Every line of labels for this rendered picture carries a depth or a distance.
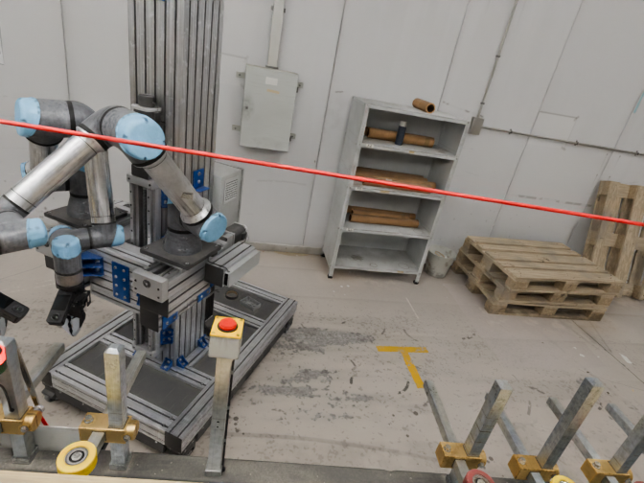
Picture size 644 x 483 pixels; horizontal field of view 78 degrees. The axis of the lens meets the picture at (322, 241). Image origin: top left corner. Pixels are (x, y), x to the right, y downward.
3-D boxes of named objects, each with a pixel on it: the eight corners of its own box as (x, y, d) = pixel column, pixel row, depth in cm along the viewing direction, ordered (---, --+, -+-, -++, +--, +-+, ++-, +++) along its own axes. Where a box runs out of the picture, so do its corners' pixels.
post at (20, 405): (26, 466, 114) (-2, 333, 93) (39, 467, 114) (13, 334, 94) (18, 477, 111) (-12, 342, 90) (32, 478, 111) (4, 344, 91)
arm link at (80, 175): (103, 195, 168) (102, 163, 162) (66, 196, 160) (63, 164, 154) (98, 185, 176) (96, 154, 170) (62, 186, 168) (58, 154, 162)
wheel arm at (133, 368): (136, 358, 133) (135, 348, 131) (147, 359, 133) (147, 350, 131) (67, 488, 94) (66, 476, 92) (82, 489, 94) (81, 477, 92)
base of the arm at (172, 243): (178, 235, 168) (179, 213, 164) (209, 245, 165) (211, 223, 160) (153, 247, 155) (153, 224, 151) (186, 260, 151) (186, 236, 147)
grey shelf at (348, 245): (320, 255, 404) (352, 95, 338) (402, 262, 424) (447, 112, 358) (328, 278, 365) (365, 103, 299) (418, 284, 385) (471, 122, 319)
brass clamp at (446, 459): (433, 450, 122) (439, 439, 120) (475, 453, 123) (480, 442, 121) (440, 470, 116) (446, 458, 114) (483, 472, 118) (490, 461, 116)
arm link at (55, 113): (69, 195, 165) (77, 126, 123) (24, 198, 157) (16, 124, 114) (64, 170, 168) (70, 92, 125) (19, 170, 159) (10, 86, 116)
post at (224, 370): (207, 461, 117) (218, 341, 98) (224, 462, 118) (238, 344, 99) (204, 475, 113) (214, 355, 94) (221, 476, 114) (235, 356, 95)
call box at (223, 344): (213, 340, 100) (215, 314, 96) (241, 343, 101) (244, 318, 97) (207, 359, 93) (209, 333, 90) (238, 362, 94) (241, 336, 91)
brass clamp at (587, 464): (578, 466, 129) (585, 456, 127) (615, 469, 130) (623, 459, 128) (590, 485, 123) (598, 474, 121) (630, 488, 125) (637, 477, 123)
